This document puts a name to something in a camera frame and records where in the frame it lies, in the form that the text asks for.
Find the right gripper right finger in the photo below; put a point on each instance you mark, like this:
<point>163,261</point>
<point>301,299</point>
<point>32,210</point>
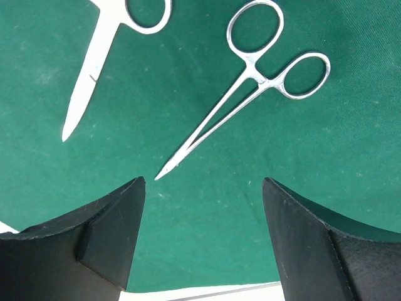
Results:
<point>324,255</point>

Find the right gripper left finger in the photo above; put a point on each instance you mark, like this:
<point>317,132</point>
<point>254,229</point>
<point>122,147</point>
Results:
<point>85,254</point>

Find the silver surgical scissors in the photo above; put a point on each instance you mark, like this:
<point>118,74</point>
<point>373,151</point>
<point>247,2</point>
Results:
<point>112,15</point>

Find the green surgical drape cloth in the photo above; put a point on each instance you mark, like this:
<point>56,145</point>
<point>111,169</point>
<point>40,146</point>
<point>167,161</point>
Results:
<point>203,223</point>

